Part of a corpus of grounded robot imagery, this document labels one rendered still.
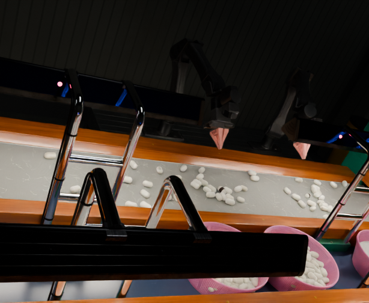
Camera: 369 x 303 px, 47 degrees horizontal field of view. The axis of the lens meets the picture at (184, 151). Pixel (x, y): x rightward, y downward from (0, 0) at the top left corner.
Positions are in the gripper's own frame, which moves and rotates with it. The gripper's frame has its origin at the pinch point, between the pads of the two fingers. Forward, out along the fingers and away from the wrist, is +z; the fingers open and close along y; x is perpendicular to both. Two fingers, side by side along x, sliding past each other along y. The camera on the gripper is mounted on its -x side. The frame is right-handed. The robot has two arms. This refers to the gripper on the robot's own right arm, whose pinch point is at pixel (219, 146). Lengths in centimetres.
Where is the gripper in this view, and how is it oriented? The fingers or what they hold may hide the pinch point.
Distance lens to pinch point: 162.8
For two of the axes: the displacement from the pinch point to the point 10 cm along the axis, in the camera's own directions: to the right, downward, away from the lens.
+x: -4.7, 2.5, 8.4
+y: 8.8, 1.2, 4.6
